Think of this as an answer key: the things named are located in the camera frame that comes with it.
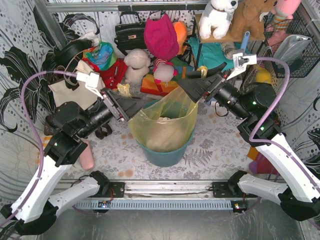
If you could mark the cream canvas tote bag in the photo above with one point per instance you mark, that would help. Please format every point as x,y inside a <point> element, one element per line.
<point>82,96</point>

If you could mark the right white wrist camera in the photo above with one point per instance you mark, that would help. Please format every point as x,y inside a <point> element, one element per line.
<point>240,62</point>

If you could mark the yellow plush duck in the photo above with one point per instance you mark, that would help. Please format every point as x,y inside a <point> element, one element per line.
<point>263,76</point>

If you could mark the pink plush toy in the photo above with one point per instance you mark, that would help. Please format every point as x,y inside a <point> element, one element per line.
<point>283,13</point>

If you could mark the red folded cloth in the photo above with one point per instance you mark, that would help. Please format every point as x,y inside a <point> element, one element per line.
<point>114,75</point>

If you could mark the orange checked towel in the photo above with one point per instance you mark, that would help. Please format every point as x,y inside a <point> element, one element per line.
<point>46,140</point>

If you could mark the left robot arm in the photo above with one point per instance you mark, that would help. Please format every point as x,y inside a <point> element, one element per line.
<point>37,209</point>

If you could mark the brown plush bear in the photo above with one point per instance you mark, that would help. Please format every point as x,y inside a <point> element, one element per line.
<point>247,18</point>

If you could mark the yellow translucent trash bag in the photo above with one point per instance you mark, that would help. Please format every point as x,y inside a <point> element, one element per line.
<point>167,124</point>

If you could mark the teal plastic trash bin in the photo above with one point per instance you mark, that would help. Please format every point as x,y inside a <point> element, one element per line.
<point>165,159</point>

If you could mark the magenta fabric bag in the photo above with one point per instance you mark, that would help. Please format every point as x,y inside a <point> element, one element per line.
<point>160,38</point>

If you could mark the black wire basket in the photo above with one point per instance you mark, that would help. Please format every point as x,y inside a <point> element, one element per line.
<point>310,57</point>

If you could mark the black leather handbag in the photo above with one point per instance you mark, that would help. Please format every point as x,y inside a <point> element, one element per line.
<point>130,36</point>

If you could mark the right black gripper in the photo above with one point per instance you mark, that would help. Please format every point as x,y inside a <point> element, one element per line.
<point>214,86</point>

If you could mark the white plush dog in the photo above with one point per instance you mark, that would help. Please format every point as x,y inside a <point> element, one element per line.
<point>216,18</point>

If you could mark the blue floor sweeper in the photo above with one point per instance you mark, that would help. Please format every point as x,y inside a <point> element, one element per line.
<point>245,40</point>

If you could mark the grey patterned pouch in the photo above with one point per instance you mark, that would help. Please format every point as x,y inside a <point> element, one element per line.
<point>228,49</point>

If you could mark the colourful printed cloth bag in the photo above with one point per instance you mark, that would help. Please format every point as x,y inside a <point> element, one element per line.
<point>100,57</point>

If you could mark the pink glasses case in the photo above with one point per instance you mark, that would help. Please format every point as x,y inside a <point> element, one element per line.
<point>86,158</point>

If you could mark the wooden metal shelf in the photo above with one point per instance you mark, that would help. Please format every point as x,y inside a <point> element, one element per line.
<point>227,38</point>

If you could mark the teal folded cloth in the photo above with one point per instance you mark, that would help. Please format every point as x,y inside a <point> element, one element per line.
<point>211,54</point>

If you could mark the silver foil pouch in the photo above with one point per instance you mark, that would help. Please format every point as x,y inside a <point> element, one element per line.
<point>292,47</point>

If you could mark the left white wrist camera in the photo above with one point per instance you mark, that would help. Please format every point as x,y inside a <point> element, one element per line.
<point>91,81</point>

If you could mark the pink plush doll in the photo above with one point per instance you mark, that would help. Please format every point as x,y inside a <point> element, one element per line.
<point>163,71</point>

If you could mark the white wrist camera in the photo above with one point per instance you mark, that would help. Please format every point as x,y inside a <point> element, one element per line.
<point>240,62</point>
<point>91,81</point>

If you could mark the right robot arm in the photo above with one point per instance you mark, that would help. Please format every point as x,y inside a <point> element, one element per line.
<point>299,193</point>

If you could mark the cream plush sheep toy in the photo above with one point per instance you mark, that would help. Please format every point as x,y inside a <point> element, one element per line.
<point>138,62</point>

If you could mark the metal base rail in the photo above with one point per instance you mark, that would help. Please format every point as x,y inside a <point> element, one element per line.
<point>166,195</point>

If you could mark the orange plush toy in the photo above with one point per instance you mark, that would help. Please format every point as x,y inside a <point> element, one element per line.
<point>181,33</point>

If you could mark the rainbow striped folded cloth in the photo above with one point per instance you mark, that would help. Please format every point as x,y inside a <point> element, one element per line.
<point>154,87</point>

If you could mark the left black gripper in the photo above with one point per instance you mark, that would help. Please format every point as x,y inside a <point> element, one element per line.
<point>113,105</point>

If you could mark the brown patterned bag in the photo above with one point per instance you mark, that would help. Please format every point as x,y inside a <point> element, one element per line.
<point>50,128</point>

